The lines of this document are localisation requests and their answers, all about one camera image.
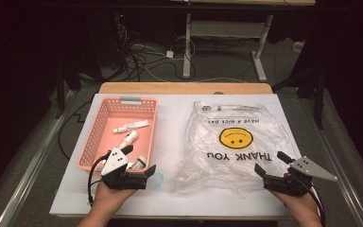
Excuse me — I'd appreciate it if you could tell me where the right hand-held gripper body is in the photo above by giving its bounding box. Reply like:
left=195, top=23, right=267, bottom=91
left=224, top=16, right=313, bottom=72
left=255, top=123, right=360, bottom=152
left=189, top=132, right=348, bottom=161
left=263, top=155, right=338, bottom=197

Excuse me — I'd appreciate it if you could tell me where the pink plastic basket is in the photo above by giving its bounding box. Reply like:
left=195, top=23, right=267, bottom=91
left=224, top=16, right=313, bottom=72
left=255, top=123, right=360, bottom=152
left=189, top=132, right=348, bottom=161
left=76, top=96, right=159, bottom=175

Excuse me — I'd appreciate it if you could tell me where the black stand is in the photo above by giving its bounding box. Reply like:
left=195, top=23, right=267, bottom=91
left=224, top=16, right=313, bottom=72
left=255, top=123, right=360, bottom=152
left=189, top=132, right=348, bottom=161
left=55, top=62, right=83, bottom=119
left=272, top=67, right=325, bottom=131

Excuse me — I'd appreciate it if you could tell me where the black floor cable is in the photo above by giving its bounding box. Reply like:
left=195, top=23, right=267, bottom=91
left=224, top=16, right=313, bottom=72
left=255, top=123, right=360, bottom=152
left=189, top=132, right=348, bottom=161
left=58, top=99, right=93, bottom=160

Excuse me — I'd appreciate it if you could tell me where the pale blue clear scrap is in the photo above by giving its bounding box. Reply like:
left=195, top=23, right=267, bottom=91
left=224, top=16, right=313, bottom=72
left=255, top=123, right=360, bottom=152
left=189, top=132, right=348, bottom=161
left=152, top=172, right=164, bottom=190

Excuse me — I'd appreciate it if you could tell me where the metal floor rail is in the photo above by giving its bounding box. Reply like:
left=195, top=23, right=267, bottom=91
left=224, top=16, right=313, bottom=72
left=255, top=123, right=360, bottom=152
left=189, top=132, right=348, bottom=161
left=0, top=89, right=78, bottom=227
left=308, top=119, right=363, bottom=227

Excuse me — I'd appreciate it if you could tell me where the person's left hand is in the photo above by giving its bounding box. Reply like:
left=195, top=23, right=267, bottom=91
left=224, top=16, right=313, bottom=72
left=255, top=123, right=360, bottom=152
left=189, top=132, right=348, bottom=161
left=91, top=183, right=138, bottom=216

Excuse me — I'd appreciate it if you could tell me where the white board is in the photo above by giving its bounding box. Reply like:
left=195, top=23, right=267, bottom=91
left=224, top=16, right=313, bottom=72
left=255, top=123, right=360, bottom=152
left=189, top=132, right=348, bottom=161
left=49, top=93, right=324, bottom=218

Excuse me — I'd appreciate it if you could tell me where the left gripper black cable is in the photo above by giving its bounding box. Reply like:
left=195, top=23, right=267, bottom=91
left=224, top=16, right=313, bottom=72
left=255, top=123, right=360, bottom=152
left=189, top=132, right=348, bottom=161
left=87, top=152, right=110, bottom=206

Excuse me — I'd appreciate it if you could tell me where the person's right hand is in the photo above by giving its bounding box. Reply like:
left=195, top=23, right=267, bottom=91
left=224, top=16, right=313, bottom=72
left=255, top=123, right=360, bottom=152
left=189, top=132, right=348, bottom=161
left=268, top=188, right=323, bottom=219

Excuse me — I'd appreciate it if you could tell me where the white metal desk frame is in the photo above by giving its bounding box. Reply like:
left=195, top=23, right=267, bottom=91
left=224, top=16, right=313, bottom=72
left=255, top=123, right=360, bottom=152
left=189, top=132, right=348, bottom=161
left=169, top=0, right=317, bottom=82

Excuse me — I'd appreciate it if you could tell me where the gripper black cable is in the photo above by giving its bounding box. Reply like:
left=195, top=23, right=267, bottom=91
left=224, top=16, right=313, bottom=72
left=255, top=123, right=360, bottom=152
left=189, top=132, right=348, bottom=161
left=291, top=176, right=326, bottom=227
left=87, top=152, right=110, bottom=206

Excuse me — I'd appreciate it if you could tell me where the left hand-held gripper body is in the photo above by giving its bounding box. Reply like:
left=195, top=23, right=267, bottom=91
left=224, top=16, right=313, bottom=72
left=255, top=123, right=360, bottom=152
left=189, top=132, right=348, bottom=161
left=100, top=148, right=148, bottom=190

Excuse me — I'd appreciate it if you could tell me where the tangle of floor cables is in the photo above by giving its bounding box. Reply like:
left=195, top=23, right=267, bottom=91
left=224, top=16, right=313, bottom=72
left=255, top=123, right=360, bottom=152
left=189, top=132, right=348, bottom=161
left=116, top=12, right=199, bottom=83

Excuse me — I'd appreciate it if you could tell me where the white ointment tube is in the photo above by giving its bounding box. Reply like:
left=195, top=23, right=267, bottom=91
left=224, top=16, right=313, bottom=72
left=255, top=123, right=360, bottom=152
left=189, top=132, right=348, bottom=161
left=112, top=118, right=150, bottom=134

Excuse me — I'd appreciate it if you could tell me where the white bottle green band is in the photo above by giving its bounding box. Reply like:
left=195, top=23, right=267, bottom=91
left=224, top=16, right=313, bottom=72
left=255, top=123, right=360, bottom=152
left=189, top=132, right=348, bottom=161
left=129, top=155, right=148, bottom=170

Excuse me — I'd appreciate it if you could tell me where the clear plastic smiley bag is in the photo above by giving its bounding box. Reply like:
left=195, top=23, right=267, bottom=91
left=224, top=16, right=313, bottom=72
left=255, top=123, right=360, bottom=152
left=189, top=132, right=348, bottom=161
left=171, top=100, right=299, bottom=198

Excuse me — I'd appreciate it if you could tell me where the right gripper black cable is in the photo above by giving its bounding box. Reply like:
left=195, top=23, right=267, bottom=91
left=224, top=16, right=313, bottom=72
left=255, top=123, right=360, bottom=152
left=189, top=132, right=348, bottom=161
left=291, top=176, right=326, bottom=227

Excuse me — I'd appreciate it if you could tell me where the white dropper bottle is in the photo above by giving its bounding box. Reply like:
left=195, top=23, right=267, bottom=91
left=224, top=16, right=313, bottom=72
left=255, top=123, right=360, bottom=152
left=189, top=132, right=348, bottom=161
left=118, top=131, right=139, bottom=150

